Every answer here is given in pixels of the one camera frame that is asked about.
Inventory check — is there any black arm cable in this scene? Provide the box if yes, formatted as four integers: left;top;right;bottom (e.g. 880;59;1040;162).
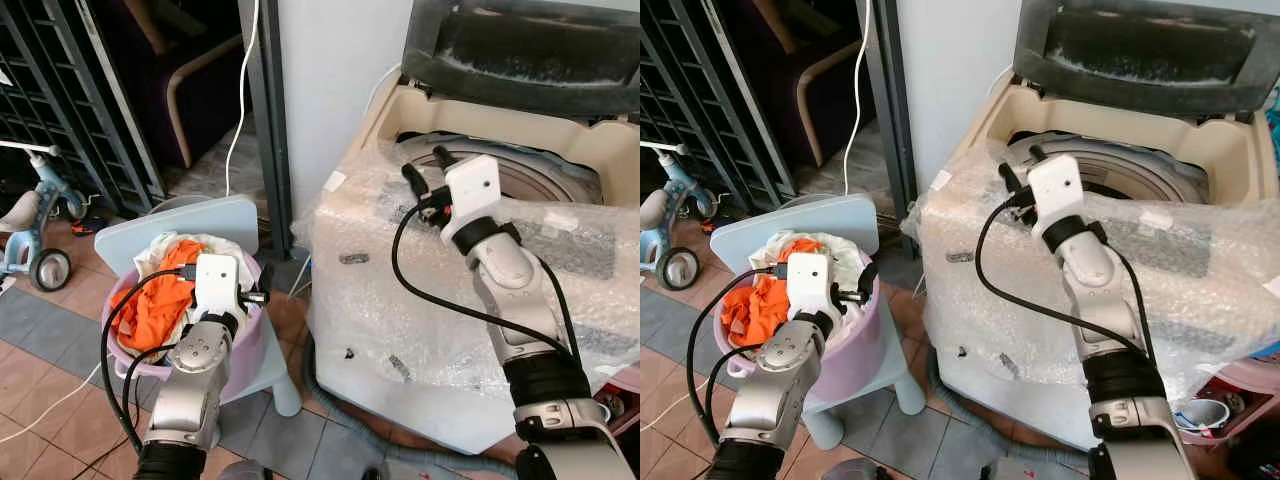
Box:
975;195;1161;366
100;265;201;456
686;265;791;441
390;195;586;366

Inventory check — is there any light blue plastic stool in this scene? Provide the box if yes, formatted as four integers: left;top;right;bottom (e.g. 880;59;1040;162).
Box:
710;193;926;451
93;195;303;431

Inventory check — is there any beige top-loading washing machine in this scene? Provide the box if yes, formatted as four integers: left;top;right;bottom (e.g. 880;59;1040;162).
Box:
915;80;1280;451
305;85;641;456

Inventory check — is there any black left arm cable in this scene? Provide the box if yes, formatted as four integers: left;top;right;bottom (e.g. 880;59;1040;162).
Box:
686;265;791;441
100;265;201;456

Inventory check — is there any black metal grille gate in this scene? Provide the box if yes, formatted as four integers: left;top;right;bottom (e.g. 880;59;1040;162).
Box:
0;0;166;216
640;0;786;211

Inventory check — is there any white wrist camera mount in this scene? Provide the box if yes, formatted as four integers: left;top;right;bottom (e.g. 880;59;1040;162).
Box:
1027;153;1088;251
194;253;242;321
440;155;503;249
786;252;834;321

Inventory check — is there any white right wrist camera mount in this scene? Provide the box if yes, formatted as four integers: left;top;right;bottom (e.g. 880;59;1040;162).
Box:
1027;153;1088;251
440;155;503;249

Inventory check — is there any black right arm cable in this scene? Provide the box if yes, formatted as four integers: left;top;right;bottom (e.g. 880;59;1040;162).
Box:
390;195;586;366
975;195;1161;366

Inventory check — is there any white hanging cable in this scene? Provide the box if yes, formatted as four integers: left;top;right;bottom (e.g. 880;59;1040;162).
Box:
843;0;876;196
225;0;263;198

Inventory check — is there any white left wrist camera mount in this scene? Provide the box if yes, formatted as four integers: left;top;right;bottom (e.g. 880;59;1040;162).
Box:
786;252;834;321
194;253;242;321

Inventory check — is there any dark translucent washer lid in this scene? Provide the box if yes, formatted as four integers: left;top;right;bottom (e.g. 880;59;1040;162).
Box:
1012;0;1276;91
402;0;641;93

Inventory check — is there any dark metal door post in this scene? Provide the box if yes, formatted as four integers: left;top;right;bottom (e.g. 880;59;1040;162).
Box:
238;0;296;261
862;0;919;236

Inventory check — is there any pink plastic laundry basket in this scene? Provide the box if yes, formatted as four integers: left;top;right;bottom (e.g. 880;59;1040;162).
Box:
715;250;886;416
100;245;269;406

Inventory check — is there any clear bubble wrap sheet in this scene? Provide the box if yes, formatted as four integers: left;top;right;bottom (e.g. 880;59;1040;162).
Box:
900;140;1280;401
295;140;641;401

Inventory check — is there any light blue child tricycle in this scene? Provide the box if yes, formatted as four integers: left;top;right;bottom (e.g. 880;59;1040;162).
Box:
640;140;706;293
0;140;89;293

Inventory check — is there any dark armchair with wooden arm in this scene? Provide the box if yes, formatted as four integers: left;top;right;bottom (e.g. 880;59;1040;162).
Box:
720;0;866;171
95;0;246;171

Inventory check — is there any white floor cable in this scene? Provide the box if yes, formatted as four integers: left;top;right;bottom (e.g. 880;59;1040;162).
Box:
0;360;106;446
640;385;716;436

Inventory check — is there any pink plastic basin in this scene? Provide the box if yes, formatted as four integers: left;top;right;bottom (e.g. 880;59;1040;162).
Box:
590;365;641;436
1170;355;1280;446

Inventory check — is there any orange garment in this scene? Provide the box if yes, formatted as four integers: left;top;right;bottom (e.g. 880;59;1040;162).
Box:
720;238;823;346
135;238;206;351

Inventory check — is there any grey washer drum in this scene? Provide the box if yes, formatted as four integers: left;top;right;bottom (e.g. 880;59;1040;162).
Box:
1005;130;1211;206
395;130;606;206

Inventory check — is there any white garment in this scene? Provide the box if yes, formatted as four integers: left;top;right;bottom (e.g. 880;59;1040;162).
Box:
150;232;251;301
765;230;871;321

